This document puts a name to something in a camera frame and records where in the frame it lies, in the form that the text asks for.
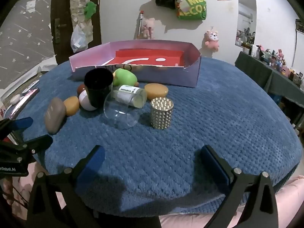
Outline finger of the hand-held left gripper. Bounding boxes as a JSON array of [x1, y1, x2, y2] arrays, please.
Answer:
[[0, 117, 34, 139], [14, 135, 53, 157]]

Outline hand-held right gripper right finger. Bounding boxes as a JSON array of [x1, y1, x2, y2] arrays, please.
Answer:
[[201, 145, 279, 228]]

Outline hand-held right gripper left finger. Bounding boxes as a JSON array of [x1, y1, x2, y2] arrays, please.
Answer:
[[26, 145, 106, 228]]

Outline grey oval case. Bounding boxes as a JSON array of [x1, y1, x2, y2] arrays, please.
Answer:
[[44, 97, 67, 134]]

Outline clear plastic cup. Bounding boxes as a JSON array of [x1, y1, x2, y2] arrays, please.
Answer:
[[104, 90, 140, 130]]

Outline gold studded cup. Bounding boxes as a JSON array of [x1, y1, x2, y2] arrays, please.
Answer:
[[150, 97, 174, 130]]

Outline black cup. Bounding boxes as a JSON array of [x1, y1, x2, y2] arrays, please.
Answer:
[[84, 68, 114, 108]]

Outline small bottle with white label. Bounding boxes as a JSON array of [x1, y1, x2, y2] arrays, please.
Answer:
[[112, 85, 148, 108]]

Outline green squishy toy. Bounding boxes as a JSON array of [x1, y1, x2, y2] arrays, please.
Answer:
[[112, 68, 139, 87]]

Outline lilac cardboard box red inside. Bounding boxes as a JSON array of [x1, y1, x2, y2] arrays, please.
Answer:
[[69, 40, 202, 88]]

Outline person's left hand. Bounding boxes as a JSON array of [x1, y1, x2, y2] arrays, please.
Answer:
[[1, 177, 15, 206]]

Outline smartphone with red screen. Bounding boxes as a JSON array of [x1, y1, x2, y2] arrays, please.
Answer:
[[5, 88, 40, 118]]

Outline white flat device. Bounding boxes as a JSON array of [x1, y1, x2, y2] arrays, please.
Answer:
[[22, 80, 40, 93]]

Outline white paper sheet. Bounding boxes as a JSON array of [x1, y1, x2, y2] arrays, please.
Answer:
[[36, 55, 57, 74]]

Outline white plastic bag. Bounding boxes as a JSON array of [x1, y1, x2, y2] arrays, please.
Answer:
[[71, 24, 89, 53]]

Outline table with dark green cloth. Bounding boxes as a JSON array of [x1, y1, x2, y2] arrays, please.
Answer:
[[235, 51, 304, 105]]

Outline dark brown door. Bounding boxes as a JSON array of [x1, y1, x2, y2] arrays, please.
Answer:
[[50, 0, 102, 64]]

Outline row of figurines and bottles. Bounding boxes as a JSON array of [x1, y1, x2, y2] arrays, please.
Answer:
[[240, 43, 304, 86]]

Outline pink plush toy with face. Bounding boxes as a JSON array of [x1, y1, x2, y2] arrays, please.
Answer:
[[205, 30, 220, 52]]

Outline crumpled grey hanging wrap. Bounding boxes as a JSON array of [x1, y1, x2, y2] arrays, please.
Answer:
[[66, 0, 94, 43]]

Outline green plush toy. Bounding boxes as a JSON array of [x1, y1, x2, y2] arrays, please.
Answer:
[[84, 1, 97, 21]]

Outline pale pink plush toy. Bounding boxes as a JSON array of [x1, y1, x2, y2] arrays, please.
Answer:
[[141, 18, 155, 40]]

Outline green printed bag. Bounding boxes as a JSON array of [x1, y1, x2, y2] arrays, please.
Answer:
[[176, 0, 207, 21]]

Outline metal door handle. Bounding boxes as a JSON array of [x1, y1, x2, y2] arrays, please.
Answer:
[[54, 18, 67, 44]]

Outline wall mirror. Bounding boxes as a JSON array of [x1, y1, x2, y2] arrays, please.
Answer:
[[235, 0, 257, 50]]

